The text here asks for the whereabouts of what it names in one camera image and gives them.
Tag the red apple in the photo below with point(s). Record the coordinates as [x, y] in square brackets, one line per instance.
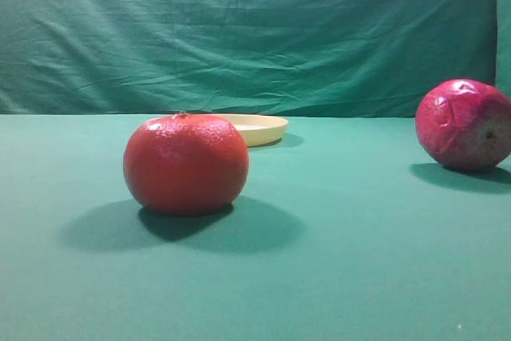
[464, 124]

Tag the yellow plate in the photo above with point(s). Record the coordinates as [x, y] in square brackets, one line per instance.
[257, 130]

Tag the orange tangerine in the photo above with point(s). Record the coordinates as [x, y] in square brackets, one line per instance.
[186, 164]

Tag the green table cloth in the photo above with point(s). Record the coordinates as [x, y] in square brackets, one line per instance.
[345, 230]

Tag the green backdrop cloth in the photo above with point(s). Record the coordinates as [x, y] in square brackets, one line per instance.
[312, 58]

